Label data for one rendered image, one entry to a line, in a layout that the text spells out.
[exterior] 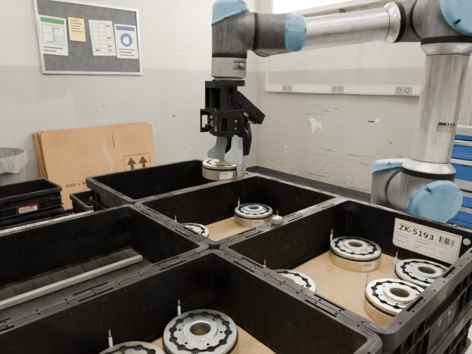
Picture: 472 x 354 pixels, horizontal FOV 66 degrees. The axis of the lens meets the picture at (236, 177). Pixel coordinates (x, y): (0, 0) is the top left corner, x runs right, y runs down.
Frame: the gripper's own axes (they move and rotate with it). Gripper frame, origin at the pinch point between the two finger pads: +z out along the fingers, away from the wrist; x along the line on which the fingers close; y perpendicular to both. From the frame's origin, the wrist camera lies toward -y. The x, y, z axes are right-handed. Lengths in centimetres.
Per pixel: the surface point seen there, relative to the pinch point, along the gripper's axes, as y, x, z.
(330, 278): -0.8, 27.7, 16.0
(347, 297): 2.3, 33.3, 15.9
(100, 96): -82, -281, 2
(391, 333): 19, 48, 6
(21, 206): 17, -153, 51
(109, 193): 20.2, -23.7, 8.3
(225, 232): 0.1, -2.7, 17.0
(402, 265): -10.1, 36.7, 12.5
